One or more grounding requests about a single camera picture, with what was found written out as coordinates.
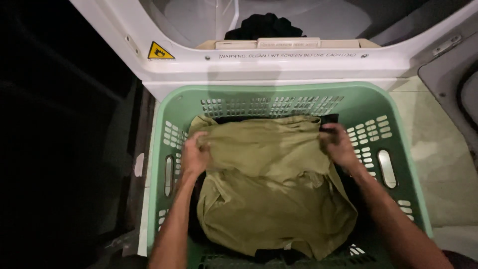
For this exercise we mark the dryer door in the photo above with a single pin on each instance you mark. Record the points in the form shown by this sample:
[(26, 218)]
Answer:
[(453, 101)]

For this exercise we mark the olive green shirt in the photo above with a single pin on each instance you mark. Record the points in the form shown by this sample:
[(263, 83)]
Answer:
[(272, 186)]

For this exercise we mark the person's left hand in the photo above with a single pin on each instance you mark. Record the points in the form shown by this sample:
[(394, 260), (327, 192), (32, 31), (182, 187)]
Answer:
[(193, 157)]

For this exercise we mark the black clothes in basket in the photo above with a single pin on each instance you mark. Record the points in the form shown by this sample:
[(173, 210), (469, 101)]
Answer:
[(272, 256)]

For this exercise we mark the beige lint screen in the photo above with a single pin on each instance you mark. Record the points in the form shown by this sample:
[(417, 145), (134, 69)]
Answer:
[(287, 43)]

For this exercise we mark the yellow warning sticker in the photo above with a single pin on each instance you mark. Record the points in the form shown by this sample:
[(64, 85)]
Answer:
[(160, 52)]

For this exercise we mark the person's right hand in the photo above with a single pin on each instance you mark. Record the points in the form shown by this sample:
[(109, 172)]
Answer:
[(339, 147)]

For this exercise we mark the person's left fingers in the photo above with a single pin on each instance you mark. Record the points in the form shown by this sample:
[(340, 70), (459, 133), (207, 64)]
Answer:
[(202, 144)]

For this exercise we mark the person's right fingers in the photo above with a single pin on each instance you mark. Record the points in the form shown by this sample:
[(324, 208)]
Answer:
[(328, 137)]

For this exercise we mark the green plastic laundry basket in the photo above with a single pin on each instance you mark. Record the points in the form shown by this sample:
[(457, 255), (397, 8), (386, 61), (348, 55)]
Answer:
[(373, 149)]

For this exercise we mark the white clothes dryer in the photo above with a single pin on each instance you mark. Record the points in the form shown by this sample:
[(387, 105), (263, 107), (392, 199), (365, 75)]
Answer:
[(261, 63)]

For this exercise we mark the black garment in dryer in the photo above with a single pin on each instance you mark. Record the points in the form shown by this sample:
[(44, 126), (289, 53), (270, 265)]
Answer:
[(263, 27)]

